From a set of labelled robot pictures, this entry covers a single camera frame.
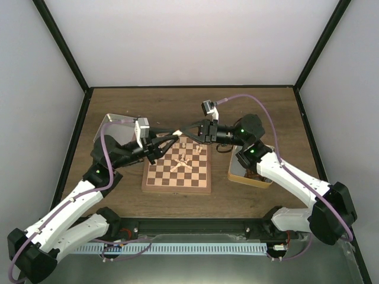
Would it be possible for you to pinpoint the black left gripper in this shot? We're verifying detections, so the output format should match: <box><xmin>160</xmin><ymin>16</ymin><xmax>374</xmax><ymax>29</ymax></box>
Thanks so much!
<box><xmin>113</xmin><ymin>128</ymin><xmax>179</xmax><ymax>169</ymax></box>

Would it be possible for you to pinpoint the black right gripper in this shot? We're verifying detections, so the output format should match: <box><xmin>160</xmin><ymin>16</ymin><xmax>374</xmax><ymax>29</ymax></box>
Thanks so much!
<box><xmin>181</xmin><ymin>119</ymin><xmax>247</xmax><ymax>147</ymax></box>

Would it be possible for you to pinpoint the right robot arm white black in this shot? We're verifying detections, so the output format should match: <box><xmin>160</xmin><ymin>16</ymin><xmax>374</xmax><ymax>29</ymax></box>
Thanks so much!
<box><xmin>176</xmin><ymin>114</ymin><xmax>356</xmax><ymax>245</ymax></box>

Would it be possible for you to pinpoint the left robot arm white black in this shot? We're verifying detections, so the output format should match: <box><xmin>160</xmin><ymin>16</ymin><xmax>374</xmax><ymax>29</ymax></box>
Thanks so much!
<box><xmin>7</xmin><ymin>121</ymin><xmax>181</xmax><ymax>283</ymax></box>

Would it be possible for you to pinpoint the wooden chess board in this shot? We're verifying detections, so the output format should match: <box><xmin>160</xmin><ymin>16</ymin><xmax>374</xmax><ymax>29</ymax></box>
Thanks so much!
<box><xmin>142</xmin><ymin>135</ymin><xmax>211</xmax><ymax>194</ymax></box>

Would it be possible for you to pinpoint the dark brown chess pieces pile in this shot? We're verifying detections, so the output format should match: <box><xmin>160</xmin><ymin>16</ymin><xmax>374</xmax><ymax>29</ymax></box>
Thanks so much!
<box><xmin>245</xmin><ymin>169</ymin><xmax>266</xmax><ymax>182</ymax></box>

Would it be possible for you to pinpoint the pink metal tin tray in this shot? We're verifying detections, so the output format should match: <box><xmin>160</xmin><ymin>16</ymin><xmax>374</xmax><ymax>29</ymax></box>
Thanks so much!
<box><xmin>93</xmin><ymin>114</ymin><xmax>140</xmax><ymax>151</ymax></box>

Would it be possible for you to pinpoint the yellow metal tin tray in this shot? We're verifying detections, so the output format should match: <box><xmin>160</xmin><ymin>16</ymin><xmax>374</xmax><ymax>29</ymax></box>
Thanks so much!
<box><xmin>227</xmin><ymin>146</ymin><xmax>273</xmax><ymax>189</ymax></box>

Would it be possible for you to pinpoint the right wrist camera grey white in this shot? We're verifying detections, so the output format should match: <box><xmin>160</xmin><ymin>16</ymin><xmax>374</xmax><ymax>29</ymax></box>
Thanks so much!
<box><xmin>201</xmin><ymin>100</ymin><xmax>219</xmax><ymax>121</ymax></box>

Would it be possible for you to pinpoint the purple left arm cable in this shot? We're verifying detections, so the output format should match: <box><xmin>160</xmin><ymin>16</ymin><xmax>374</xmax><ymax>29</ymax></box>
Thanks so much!
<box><xmin>8</xmin><ymin>117</ymin><xmax>155</xmax><ymax>283</ymax></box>

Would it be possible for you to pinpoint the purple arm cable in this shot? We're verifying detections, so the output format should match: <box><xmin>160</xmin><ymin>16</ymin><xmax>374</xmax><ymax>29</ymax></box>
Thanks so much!
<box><xmin>214</xmin><ymin>93</ymin><xmax>354</xmax><ymax>263</ymax></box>
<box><xmin>8</xmin><ymin>117</ymin><xmax>155</xmax><ymax>283</ymax></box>

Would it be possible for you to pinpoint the black aluminium frame rail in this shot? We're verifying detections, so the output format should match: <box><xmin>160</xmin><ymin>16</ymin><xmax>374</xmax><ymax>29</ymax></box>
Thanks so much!
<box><xmin>120</xmin><ymin>217</ymin><xmax>287</xmax><ymax>239</ymax></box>

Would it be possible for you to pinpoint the light blue slotted cable duct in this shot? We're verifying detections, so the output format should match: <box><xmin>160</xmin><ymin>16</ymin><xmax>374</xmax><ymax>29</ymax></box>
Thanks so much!
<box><xmin>73</xmin><ymin>243</ymin><xmax>267</xmax><ymax>256</ymax></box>

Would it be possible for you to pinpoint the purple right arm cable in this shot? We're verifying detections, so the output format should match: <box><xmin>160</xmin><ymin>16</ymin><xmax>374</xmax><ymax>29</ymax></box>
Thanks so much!
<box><xmin>214</xmin><ymin>93</ymin><xmax>354</xmax><ymax>263</ymax></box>

